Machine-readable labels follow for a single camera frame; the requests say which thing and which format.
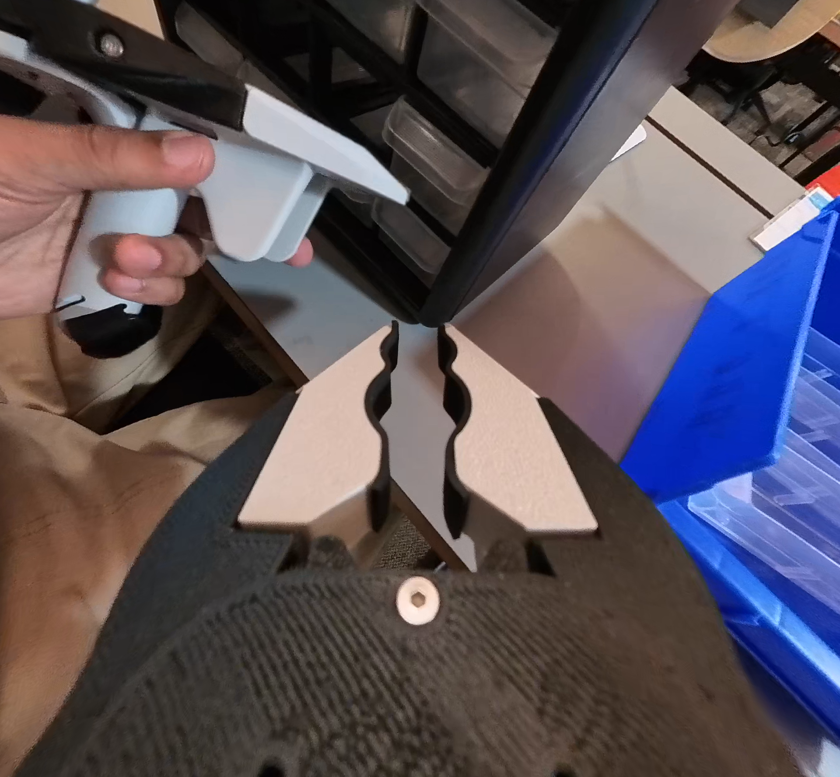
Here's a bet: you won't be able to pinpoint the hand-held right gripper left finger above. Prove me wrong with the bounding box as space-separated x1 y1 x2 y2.
236 321 400 545

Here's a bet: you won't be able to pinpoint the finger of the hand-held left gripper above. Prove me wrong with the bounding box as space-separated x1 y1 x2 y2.
240 84 412 206

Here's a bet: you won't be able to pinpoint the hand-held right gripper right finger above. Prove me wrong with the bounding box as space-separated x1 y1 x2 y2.
436 324 601 545

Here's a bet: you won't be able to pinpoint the rows of clear cabinet drawers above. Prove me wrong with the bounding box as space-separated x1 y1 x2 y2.
174 0 611 279

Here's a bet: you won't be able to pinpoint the blue plastic bin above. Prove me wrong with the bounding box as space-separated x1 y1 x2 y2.
620 196 840 745

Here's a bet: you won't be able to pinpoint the clear plastic drawer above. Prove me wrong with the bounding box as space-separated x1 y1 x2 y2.
791 324 840 437
686 426 840 601

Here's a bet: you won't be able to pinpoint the black drawer cabinet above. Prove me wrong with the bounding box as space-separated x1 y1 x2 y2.
134 0 706 329

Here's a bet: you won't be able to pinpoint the person's left hand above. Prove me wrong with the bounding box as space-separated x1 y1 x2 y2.
0 114 315 325

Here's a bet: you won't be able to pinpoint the white metal stand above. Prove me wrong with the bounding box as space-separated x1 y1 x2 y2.
607 122 648 162

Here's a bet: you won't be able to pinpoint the printed paper sheet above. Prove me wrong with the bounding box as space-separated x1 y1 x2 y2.
750 189 834 252

